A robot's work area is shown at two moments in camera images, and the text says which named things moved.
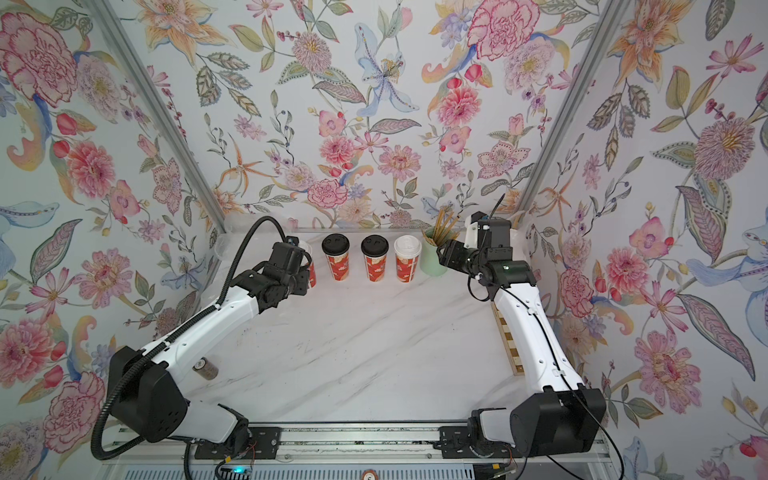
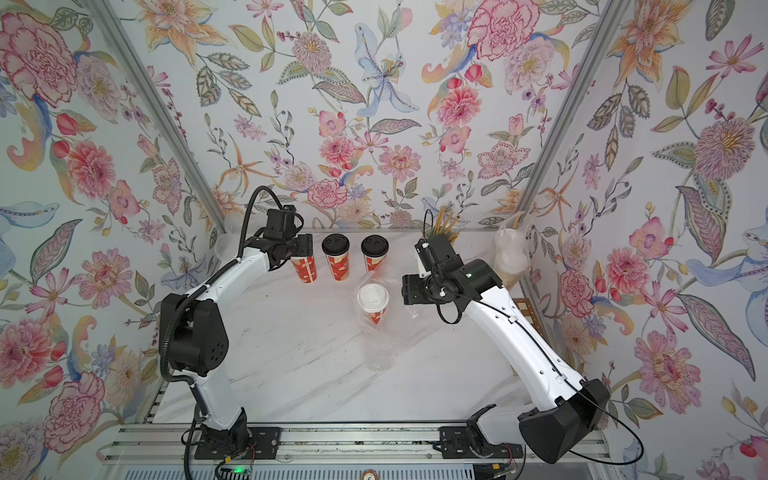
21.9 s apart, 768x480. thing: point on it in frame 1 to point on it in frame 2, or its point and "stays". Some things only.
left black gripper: [304, 276] to [305, 243]
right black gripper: [456, 253] to [412, 290]
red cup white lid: [408, 249] to [373, 298]
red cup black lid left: [336, 248] stays
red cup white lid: [305, 246] stays
